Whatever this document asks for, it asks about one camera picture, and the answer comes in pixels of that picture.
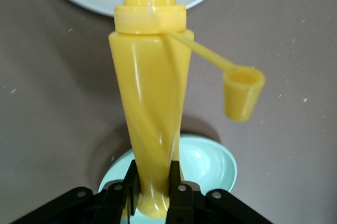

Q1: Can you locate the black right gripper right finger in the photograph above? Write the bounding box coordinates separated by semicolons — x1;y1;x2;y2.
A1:
165;160;273;224

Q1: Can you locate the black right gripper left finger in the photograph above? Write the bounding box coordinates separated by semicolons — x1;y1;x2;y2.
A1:
10;159;139;224

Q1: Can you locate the mint green plate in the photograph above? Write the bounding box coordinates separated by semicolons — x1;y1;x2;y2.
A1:
97;133;238;224

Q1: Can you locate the yellow squeeze bottle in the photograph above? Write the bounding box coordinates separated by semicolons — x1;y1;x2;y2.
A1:
108;0;266;221

